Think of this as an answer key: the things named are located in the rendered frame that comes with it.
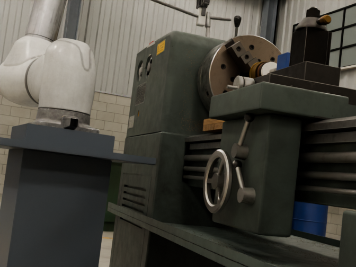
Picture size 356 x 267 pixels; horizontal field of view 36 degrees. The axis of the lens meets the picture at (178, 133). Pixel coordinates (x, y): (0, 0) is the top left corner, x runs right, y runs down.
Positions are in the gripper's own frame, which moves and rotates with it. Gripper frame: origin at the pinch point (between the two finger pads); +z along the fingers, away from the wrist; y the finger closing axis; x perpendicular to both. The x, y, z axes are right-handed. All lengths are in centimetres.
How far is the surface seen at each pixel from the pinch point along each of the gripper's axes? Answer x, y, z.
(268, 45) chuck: 17.4, 26.7, 13.4
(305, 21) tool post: 1, 80, 21
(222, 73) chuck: 0.9, 26.7, 26.5
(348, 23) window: 584, -771, -297
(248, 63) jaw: 6.6, 34.7, 23.2
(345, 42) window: 583, -775, -256
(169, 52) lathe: -13.9, 9.0, 18.4
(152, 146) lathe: -14, 2, 53
